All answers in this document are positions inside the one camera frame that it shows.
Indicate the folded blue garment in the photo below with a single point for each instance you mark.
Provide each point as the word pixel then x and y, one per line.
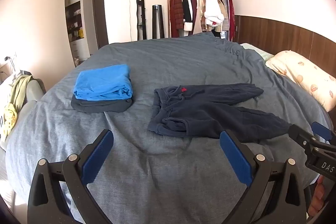
pixel 102 82

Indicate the dark wooden door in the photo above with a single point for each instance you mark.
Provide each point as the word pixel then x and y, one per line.
pixel 101 19

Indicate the navy blue pants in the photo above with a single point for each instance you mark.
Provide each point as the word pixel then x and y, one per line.
pixel 199 108

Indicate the pale green pillow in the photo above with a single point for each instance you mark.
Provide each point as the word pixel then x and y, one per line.
pixel 256 50

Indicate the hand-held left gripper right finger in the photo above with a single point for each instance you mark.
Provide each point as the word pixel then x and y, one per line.
pixel 233 158

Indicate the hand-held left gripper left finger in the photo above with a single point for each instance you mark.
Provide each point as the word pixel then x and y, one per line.
pixel 97 158

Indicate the yellow-green garment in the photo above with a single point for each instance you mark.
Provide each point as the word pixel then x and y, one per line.
pixel 18 92

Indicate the arched alcove shelf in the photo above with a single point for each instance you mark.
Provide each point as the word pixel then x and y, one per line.
pixel 76 24

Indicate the person's right hand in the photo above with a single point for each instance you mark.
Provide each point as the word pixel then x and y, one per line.
pixel 317 195

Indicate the black coat stand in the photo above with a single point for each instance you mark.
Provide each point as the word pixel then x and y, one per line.
pixel 142 16

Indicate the black tower appliance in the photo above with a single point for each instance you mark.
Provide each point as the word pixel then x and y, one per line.
pixel 158 22

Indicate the folded dark grey garment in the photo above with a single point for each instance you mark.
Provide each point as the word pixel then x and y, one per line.
pixel 105 107

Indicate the cream floral pillow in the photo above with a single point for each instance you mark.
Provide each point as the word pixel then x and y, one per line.
pixel 304 71

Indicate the light grey armchair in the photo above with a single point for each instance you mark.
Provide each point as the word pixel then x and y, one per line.
pixel 35 90

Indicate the blue-grey duvet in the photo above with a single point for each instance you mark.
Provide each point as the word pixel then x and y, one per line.
pixel 157 61

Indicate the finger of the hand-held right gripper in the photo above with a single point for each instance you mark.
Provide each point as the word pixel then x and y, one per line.
pixel 299 133
pixel 321 130

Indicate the wavy standing mirror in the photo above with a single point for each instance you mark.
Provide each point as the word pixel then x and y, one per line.
pixel 134 8

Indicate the brown wooden headboard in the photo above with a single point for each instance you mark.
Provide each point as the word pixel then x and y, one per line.
pixel 275 32

